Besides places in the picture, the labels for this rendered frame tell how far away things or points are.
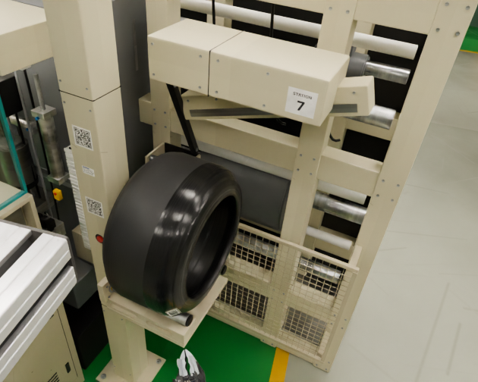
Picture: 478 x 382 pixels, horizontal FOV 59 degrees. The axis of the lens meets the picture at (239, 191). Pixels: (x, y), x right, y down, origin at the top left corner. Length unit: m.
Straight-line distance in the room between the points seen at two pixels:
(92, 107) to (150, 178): 0.27
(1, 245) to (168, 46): 1.17
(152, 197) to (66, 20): 0.54
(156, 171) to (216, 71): 0.37
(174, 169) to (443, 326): 2.24
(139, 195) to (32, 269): 1.05
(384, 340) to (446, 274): 0.84
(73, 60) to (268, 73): 0.55
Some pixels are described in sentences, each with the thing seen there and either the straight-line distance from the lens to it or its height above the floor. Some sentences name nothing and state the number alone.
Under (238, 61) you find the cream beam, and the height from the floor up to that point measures 1.78.
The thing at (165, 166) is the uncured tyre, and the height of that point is 1.45.
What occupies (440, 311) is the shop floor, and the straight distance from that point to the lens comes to 3.20.
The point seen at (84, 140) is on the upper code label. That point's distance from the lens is 1.44.
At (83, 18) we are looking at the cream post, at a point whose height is 1.89.
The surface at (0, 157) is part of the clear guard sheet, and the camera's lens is 1.53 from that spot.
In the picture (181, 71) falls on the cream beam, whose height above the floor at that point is 1.69.
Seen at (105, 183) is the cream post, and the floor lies 1.35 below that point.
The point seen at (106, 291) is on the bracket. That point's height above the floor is 0.91.
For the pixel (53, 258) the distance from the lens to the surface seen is 0.30.
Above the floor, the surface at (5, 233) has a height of 2.03.
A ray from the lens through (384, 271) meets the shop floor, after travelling 3.27.
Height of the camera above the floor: 2.23
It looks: 38 degrees down
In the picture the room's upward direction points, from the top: 6 degrees clockwise
